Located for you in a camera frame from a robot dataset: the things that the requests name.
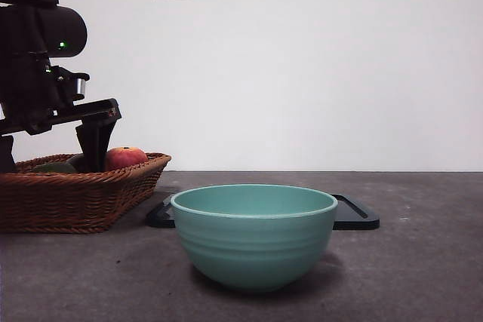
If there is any green avocado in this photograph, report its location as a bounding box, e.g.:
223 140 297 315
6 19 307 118
31 162 78 174

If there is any teal ceramic bowl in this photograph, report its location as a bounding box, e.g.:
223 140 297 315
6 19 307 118
170 184 339 293

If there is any dark purple plum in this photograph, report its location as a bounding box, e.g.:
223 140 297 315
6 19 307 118
69 153 87 173

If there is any red orange peach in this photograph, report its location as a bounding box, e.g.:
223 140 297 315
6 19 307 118
104 146 149 171

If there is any brown wicker basket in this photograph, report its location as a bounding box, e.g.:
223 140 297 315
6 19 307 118
0 152 173 235

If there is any black rectangular tray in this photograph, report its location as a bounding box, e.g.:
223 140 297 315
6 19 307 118
146 193 381 231

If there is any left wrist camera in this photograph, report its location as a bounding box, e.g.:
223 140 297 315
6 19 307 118
51 66 91 106

